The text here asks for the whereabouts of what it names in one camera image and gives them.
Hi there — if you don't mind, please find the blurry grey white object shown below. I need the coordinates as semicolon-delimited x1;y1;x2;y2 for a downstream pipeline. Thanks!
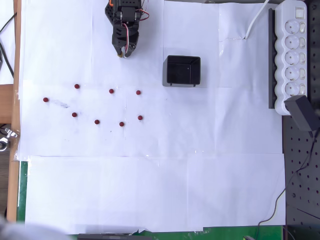
0;214;68;240

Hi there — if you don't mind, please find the thin black adapter cable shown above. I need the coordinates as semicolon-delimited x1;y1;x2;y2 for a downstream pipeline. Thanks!
254;134;320;240

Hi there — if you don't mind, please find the black pegboard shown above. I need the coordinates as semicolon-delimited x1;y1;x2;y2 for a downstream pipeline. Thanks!
281;0;320;240

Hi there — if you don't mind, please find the white power strip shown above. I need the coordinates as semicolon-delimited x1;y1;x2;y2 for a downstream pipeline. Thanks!
274;0;308;116

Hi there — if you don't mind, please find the white power cable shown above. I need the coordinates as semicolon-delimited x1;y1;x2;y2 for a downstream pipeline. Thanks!
244;0;271;40

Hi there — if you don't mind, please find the black square bin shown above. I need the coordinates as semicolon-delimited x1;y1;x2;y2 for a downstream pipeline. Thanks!
162;55;202;88

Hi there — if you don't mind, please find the black power adapter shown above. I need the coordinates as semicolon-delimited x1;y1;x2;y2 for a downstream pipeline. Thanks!
284;94;317;138

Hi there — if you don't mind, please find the green mat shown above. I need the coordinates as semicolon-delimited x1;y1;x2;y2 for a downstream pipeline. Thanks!
16;160;286;240

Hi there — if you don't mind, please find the metal clamp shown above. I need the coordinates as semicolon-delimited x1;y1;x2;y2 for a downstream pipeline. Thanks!
0;127;20;152

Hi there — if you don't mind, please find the red white servo cable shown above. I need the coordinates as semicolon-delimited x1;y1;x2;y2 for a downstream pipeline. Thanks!
121;22;131;51

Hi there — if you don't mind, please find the white paper table cover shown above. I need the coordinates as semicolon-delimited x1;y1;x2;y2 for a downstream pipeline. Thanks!
16;0;287;236

